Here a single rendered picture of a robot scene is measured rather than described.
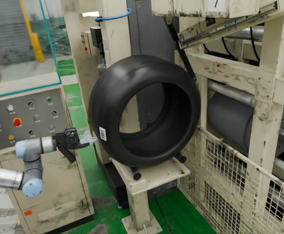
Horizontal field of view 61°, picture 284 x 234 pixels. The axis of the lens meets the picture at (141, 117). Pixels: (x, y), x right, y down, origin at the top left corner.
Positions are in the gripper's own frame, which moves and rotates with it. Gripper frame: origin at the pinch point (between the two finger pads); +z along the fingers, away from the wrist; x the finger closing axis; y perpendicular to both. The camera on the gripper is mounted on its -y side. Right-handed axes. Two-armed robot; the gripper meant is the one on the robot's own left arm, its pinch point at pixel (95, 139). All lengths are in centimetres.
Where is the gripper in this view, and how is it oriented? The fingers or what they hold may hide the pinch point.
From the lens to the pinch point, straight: 123.2
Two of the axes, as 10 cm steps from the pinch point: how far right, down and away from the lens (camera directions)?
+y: 0.2, -9.2, -4.0
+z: 9.2, -1.4, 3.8
